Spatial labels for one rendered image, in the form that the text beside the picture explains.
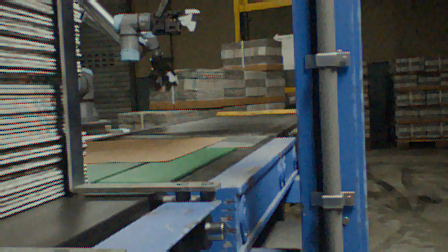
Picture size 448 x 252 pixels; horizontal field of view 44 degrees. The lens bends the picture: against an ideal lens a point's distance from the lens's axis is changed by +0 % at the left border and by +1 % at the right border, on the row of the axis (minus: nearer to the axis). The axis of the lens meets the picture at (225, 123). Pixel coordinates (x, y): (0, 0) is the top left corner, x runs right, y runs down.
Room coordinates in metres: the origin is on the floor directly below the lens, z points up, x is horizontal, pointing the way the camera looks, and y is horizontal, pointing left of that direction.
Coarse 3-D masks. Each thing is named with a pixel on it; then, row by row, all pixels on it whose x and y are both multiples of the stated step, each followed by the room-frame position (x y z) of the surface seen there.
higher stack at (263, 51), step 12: (228, 48) 4.14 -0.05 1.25; (240, 48) 4.08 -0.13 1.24; (252, 48) 4.03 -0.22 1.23; (264, 48) 3.98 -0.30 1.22; (276, 48) 4.13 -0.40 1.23; (228, 60) 4.14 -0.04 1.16; (240, 60) 4.08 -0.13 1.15; (252, 60) 4.03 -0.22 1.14; (264, 60) 3.98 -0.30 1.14; (276, 60) 4.11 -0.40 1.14; (276, 72) 4.10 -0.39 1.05; (276, 84) 4.09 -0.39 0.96; (276, 108) 4.09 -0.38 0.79; (288, 204) 4.19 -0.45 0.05
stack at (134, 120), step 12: (216, 108) 3.40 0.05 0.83; (228, 108) 3.51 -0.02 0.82; (240, 108) 3.64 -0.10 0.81; (252, 108) 3.78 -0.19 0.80; (264, 108) 3.93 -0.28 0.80; (120, 120) 3.17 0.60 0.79; (132, 120) 3.12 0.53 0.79; (144, 120) 3.07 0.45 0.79; (156, 120) 3.02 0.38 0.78; (168, 120) 2.98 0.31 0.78; (180, 120) 3.06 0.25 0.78
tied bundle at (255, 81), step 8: (248, 72) 3.74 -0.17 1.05; (256, 72) 3.84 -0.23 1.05; (264, 72) 3.95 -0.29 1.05; (248, 80) 3.75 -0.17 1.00; (256, 80) 3.85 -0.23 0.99; (264, 80) 3.95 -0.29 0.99; (248, 88) 3.73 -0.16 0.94; (256, 88) 3.83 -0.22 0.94; (264, 88) 3.93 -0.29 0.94; (248, 96) 3.73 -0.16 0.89; (256, 96) 3.83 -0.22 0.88; (248, 104) 3.75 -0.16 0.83
